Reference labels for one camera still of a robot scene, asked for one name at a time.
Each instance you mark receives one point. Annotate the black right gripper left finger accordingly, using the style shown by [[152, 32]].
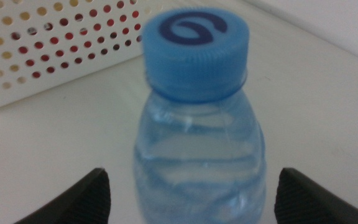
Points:
[[82, 202]]

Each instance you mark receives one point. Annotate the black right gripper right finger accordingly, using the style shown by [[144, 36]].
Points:
[[300, 202]]

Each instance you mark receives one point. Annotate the blue cap water bottle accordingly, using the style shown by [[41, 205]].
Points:
[[197, 140]]

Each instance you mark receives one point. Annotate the red soda can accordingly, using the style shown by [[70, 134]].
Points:
[[54, 40]]

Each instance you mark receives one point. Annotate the white perforated plastic basket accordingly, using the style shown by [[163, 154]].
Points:
[[73, 74]]

